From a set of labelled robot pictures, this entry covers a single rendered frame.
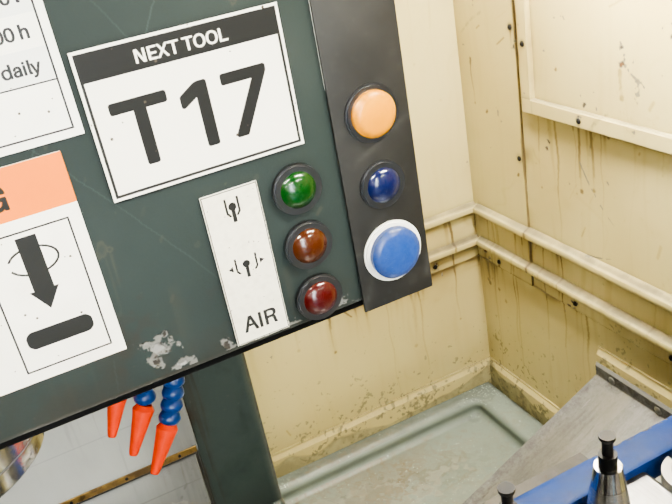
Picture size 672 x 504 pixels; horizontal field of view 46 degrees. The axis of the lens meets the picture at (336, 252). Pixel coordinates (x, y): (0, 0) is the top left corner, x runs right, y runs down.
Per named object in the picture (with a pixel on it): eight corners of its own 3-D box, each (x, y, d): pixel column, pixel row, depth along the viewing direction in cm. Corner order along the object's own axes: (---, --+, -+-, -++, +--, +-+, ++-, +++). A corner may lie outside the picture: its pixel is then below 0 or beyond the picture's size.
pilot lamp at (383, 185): (406, 198, 44) (400, 160, 43) (370, 211, 43) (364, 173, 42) (400, 195, 44) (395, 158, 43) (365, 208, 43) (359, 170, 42)
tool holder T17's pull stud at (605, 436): (605, 456, 74) (604, 426, 72) (621, 465, 73) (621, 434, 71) (594, 466, 73) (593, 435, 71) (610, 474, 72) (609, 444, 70)
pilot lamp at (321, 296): (343, 309, 44) (336, 274, 43) (307, 323, 43) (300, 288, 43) (338, 305, 45) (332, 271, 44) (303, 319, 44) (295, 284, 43)
